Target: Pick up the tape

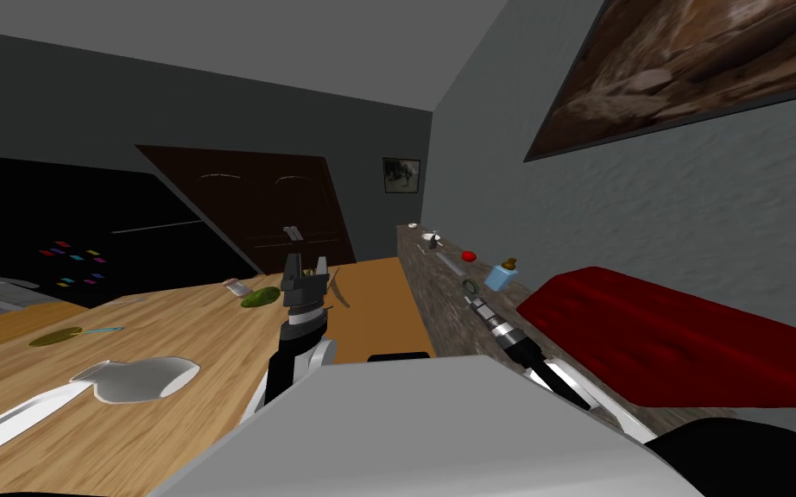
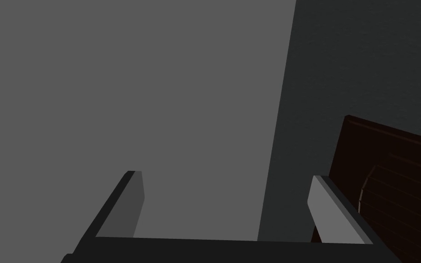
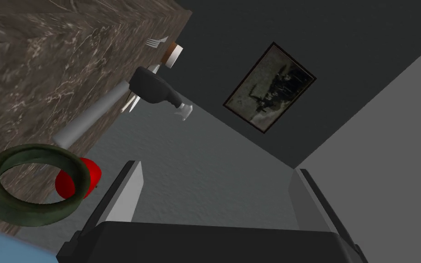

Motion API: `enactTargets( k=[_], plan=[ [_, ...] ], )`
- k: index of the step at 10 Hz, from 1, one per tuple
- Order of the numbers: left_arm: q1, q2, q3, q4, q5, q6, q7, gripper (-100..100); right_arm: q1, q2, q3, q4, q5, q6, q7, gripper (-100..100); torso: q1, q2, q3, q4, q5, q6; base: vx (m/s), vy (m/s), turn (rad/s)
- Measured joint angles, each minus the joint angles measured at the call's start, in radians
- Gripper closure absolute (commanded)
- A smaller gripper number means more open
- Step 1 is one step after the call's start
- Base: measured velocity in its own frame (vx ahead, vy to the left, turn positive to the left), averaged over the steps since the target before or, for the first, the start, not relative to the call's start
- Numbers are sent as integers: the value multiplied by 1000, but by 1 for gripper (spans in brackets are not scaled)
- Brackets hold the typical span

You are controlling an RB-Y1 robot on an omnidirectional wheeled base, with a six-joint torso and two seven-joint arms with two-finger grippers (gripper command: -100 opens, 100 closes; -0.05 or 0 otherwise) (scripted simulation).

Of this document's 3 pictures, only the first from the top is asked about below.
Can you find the dark brown cupboard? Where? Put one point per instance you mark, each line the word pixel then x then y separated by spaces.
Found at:
pixel 253 197

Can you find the large brown framed picture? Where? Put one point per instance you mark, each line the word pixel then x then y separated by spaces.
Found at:
pixel 688 62

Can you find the olive green plate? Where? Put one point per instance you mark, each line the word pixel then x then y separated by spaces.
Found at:
pixel 56 337

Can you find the black fridge with magnets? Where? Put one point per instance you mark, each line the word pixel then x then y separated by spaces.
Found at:
pixel 32 207

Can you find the white vase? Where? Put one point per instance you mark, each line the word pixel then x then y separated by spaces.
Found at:
pixel 137 378

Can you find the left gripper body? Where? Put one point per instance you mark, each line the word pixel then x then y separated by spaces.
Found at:
pixel 303 295

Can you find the light wooden table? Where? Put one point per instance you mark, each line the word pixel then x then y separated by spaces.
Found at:
pixel 191 345

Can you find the brown thin utensil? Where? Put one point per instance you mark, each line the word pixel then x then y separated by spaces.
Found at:
pixel 338 288

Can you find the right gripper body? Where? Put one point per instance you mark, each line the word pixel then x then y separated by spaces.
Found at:
pixel 482 308

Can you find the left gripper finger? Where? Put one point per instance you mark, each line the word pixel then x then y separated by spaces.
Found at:
pixel 321 266
pixel 293 266

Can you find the white long utensil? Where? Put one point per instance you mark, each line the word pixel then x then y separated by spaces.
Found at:
pixel 18 416

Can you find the blue bottle brown cap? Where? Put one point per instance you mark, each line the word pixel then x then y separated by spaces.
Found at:
pixel 502 276

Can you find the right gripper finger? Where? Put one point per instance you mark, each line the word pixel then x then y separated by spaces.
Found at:
pixel 451 263

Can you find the small dark framed picture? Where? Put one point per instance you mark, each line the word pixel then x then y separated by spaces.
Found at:
pixel 401 175

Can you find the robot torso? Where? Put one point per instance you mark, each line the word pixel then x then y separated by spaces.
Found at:
pixel 425 435

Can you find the small red ball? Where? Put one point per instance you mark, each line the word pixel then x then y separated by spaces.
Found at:
pixel 468 256

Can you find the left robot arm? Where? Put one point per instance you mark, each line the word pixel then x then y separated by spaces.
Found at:
pixel 294 359

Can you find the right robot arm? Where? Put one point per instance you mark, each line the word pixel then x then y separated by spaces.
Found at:
pixel 598 400

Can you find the teal thin utensil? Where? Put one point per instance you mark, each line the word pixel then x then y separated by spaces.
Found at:
pixel 102 330

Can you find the green cucumber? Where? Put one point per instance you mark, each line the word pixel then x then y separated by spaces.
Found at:
pixel 260 297

